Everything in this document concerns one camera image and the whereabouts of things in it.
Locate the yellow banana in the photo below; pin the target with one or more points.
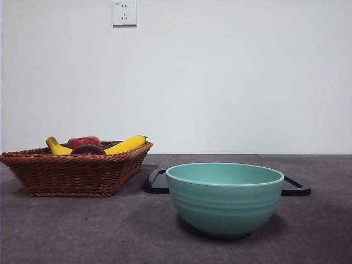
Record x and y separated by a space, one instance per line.
126 144

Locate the dark purple plum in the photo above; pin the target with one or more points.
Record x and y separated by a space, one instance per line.
88 150

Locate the green vegetable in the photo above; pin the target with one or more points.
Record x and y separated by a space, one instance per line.
112 145

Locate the white wall socket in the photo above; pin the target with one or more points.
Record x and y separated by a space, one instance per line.
129 20

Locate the teal ribbed bowl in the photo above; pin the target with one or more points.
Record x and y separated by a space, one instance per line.
225 209

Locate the black rectangular tray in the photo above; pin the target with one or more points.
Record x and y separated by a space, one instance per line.
155 187

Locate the red apple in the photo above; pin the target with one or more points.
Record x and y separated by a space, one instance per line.
82 141

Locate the brown wicker basket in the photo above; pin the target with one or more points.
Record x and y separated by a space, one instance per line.
74 176

